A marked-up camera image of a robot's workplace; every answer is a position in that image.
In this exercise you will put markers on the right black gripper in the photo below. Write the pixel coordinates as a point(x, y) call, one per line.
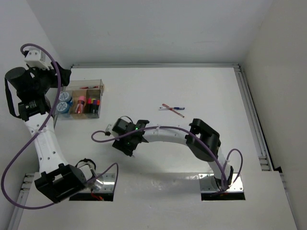
point(128, 148)

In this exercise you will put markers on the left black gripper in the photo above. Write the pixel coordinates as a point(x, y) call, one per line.
point(50, 73)

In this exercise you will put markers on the blue patterned round jar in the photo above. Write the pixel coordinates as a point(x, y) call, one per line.
point(65, 97)

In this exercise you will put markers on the blue gel pen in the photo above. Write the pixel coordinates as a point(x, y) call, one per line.
point(172, 108)

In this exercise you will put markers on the red gel pen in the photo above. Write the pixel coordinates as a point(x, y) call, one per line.
point(174, 111)

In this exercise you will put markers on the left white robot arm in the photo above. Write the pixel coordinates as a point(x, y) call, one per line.
point(58, 179)

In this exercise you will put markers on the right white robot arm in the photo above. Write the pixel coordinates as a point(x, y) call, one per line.
point(203, 141)

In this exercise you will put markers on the clear compartment organizer tray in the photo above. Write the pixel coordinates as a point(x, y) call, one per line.
point(74, 89)

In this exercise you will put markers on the aluminium table edge rail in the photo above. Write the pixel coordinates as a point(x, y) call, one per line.
point(156, 65)

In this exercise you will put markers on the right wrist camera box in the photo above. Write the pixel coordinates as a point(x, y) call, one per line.
point(108, 130)

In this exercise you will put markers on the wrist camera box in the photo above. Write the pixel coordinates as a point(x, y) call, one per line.
point(108, 130)
point(35, 58)

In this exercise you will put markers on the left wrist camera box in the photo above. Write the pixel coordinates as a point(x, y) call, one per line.
point(35, 58)

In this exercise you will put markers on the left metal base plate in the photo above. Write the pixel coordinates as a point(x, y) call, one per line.
point(103, 184)

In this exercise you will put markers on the metal base plate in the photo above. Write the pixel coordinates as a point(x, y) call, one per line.
point(209, 185)
point(103, 184)

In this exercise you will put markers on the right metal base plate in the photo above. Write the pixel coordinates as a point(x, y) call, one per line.
point(209, 185)

